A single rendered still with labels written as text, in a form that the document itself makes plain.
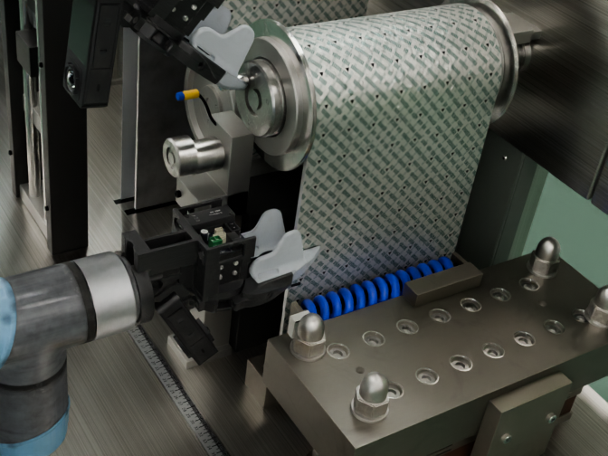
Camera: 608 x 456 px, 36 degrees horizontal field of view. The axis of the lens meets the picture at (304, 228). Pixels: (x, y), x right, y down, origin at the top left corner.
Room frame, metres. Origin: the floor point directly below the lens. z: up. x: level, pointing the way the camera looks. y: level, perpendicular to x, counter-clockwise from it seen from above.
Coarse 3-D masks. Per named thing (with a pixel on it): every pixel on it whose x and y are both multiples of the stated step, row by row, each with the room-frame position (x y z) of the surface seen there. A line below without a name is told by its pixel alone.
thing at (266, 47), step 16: (496, 32) 0.94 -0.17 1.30; (256, 48) 0.83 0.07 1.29; (272, 48) 0.81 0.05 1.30; (288, 64) 0.79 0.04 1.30; (288, 80) 0.79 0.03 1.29; (288, 96) 0.78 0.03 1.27; (288, 112) 0.78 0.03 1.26; (288, 128) 0.78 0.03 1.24; (272, 144) 0.80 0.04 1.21; (288, 144) 0.77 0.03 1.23
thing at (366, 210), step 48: (432, 144) 0.87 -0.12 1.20; (480, 144) 0.91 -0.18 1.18; (336, 192) 0.80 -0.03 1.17; (384, 192) 0.84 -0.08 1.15; (432, 192) 0.88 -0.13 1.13; (336, 240) 0.80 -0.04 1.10; (384, 240) 0.84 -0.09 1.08; (432, 240) 0.89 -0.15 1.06; (288, 288) 0.77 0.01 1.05; (336, 288) 0.81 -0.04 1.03
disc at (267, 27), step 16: (256, 32) 0.85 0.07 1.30; (272, 32) 0.83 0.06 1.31; (288, 32) 0.81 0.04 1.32; (288, 48) 0.80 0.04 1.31; (304, 64) 0.78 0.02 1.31; (304, 80) 0.78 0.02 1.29; (304, 96) 0.77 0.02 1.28; (304, 112) 0.77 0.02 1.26; (304, 128) 0.77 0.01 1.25; (256, 144) 0.83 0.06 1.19; (304, 144) 0.77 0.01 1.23; (272, 160) 0.80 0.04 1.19; (288, 160) 0.78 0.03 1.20; (304, 160) 0.77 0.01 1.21
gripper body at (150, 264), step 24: (192, 216) 0.72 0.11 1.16; (216, 216) 0.73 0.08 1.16; (144, 240) 0.67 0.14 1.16; (168, 240) 0.69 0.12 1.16; (192, 240) 0.69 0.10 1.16; (216, 240) 0.70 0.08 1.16; (240, 240) 0.70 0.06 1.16; (144, 264) 0.65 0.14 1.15; (168, 264) 0.67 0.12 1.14; (192, 264) 0.69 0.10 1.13; (216, 264) 0.68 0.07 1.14; (240, 264) 0.71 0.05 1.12; (144, 288) 0.64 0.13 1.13; (168, 288) 0.67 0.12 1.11; (192, 288) 0.69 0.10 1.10; (216, 288) 0.68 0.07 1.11; (240, 288) 0.70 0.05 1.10; (144, 312) 0.64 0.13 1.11
